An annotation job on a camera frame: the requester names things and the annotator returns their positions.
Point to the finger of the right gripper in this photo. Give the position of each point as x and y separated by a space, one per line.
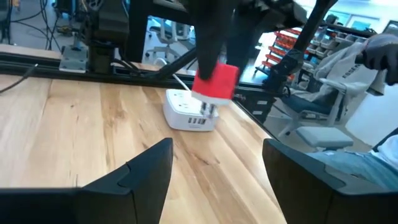
208 37
241 40

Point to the person's gloved hand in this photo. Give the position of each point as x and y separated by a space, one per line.
381 56

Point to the grey padded stool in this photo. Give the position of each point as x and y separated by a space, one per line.
325 137

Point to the grey white office chair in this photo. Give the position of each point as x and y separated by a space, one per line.
304 105

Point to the white square power strip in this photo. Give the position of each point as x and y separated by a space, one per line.
180 109

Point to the grey jacket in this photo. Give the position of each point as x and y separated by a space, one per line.
342 65

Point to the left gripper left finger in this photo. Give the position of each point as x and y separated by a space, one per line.
93 205

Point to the red USB wall charger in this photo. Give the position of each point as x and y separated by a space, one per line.
214 84

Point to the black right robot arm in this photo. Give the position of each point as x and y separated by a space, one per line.
109 28

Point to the grey metal base plate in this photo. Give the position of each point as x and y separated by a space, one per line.
73 60

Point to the person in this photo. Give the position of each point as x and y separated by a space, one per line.
357 168

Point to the small parts bin rack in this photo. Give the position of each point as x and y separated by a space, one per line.
280 49

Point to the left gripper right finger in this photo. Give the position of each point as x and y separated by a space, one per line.
326 205

